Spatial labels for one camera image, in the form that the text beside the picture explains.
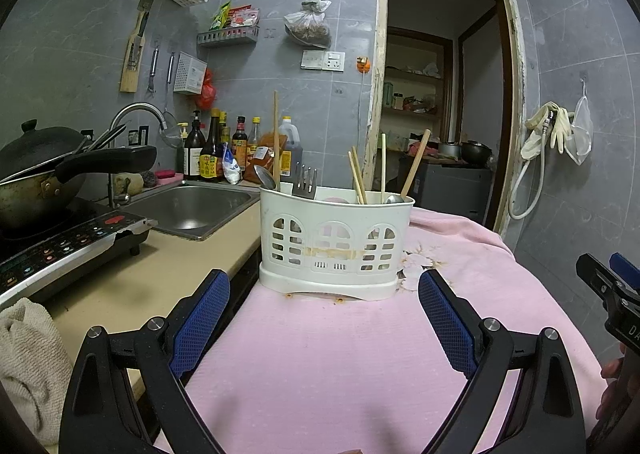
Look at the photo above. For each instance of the orange wall hook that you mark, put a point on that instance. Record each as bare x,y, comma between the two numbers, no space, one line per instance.
363,65

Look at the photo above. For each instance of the black wok lid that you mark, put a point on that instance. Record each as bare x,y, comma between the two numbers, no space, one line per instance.
35,148

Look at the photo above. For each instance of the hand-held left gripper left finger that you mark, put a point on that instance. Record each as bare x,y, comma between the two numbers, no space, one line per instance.
200,321

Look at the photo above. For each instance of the beige dish scrubber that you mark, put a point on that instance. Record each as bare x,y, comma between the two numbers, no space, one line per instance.
125,182

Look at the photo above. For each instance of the pink floral cloth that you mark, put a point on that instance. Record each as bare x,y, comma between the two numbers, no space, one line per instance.
325,359

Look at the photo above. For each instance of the red cap sauce bottle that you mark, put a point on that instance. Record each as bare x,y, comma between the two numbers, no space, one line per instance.
240,138

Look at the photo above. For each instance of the white plastic utensil holder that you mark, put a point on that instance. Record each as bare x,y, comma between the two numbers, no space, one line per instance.
340,244

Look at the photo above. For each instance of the dark scouring ball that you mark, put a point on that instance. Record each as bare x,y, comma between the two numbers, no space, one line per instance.
150,178

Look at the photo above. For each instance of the white mesh bag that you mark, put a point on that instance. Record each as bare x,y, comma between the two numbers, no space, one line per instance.
580,133

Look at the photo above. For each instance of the steel peeler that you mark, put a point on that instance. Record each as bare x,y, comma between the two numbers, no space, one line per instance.
154,63

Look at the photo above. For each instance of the dark wok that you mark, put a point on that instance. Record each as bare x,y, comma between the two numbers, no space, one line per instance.
30,204

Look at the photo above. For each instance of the black induction cooker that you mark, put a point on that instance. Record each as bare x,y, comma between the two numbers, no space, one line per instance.
60,244

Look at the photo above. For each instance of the white square basket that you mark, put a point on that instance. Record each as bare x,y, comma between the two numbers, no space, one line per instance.
190,72

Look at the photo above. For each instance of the person's right hand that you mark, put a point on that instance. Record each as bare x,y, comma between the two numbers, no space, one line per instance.
610,369

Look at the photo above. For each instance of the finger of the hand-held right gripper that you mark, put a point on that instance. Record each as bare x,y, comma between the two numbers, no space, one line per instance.
595,274
627,270

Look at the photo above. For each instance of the yellow green snack packet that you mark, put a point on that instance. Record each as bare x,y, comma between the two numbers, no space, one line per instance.
222,13

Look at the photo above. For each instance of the grey cabinet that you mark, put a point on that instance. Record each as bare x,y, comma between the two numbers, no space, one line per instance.
450,184

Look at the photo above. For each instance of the dark wooden shelf unit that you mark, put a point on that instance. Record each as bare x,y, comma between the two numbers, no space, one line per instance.
446,83

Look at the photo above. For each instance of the steel faucet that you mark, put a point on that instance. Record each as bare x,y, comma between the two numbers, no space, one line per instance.
135,107

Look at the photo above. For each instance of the pink sponge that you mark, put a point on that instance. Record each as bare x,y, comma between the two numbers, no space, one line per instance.
169,175

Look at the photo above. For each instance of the dark metal tongs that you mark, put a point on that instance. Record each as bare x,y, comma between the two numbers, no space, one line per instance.
107,136

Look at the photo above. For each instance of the dark cooking oil jug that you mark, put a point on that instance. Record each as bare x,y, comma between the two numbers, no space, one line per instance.
291,146

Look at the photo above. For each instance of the wooden door frame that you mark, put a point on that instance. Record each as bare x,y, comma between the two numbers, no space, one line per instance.
380,58

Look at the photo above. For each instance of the yellow cap sauce bottle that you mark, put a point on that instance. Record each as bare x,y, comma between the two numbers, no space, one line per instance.
255,133

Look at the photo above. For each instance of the beige towel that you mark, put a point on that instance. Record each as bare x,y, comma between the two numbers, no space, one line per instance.
30,364

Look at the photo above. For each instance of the red plastic bag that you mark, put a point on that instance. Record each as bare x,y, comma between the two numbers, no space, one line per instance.
207,91

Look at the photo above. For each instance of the black pot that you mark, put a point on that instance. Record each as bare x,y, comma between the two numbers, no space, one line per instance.
475,153

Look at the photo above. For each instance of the grey wall shelf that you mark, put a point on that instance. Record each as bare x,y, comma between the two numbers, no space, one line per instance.
225,36

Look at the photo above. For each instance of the blue white plastic bag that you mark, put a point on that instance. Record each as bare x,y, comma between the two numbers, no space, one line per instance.
231,166

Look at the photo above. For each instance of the steel strainer ladle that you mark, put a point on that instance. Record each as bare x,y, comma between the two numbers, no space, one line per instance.
170,71

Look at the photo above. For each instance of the small steel spoon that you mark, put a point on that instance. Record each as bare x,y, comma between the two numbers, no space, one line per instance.
395,198

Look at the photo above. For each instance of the plastic bag of dried goods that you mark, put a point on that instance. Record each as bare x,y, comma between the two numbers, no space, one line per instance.
307,28

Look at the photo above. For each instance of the dark pump bottle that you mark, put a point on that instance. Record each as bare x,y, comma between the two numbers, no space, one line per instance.
194,148

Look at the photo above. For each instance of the steel sink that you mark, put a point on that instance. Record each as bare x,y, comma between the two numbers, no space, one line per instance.
190,209

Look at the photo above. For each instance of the steel pot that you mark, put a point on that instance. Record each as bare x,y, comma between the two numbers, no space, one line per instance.
449,151

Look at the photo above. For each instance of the pink plastic bag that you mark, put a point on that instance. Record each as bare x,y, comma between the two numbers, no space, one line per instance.
420,148

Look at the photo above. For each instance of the cream rubber glove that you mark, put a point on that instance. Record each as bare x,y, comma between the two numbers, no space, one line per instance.
531,146
562,128

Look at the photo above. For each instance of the red snack packet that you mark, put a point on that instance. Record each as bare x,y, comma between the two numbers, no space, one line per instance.
245,16

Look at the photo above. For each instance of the large steel spoon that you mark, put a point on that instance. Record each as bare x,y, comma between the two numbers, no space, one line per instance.
265,177

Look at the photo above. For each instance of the kitchen knife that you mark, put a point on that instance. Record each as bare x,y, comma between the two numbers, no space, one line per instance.
144,23

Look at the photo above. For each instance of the white wall switch panel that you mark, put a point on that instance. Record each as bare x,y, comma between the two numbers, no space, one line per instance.
322,60

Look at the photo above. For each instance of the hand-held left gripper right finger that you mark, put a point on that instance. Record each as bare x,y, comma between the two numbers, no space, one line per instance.
445,324

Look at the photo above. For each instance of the dark soy sauce bottle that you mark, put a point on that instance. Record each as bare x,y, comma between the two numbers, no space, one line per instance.
214,143

